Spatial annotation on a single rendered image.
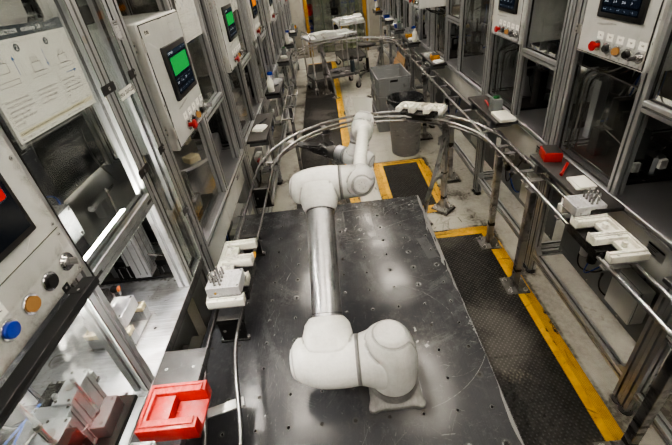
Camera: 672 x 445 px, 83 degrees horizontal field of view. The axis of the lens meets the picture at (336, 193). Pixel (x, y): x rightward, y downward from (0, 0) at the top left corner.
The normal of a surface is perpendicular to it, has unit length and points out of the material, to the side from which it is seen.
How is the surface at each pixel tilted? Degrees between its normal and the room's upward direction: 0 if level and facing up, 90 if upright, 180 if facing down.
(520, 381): 0
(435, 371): 0
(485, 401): 0
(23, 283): 90
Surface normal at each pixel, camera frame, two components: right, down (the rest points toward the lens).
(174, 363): -0.11, -0.84
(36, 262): 0.99, -0.11
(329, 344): -0.07, -0.44
